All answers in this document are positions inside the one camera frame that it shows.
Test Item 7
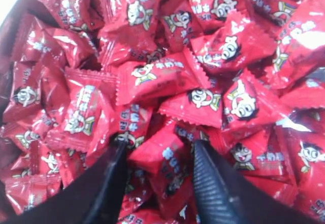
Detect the red wrapped candies pile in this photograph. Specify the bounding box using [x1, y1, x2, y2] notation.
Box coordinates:
[1, 0, 324, 223]

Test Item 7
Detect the round steel bowl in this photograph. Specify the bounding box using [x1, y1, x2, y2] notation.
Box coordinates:
[0, 0, 51, 224]

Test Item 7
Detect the red candy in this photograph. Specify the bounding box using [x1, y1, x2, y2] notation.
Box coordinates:
[128, 130, 193, 218]

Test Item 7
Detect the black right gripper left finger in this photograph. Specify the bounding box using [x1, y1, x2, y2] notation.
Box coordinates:
[6, 141, 127, 223]

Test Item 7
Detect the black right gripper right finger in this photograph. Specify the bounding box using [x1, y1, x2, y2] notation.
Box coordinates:
[193, 140, 316, 223]

